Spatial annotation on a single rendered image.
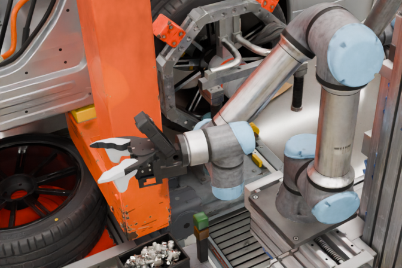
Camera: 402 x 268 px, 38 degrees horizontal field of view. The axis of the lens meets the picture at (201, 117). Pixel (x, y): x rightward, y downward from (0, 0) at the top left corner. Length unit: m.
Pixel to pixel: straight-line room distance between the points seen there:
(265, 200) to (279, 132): 1.62
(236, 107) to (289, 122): 2.03
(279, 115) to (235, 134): 2.21
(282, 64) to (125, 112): 0.55
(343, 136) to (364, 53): 0.23
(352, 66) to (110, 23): 0.66
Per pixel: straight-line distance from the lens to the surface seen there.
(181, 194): 2.38
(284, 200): 1.68
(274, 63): 1.38
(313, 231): 1.68
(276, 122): 3.42
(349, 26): 1.25
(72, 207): 2.25
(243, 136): 1.29
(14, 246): 2.19
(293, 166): 1.58
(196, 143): 1.26
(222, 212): 2.71
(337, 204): 1.48
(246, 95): 1.39
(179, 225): 2.35
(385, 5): 2.06
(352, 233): 1.82
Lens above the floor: 2.03
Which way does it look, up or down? 36 degrees down
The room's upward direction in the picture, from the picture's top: 3 degrees counter-clockwise
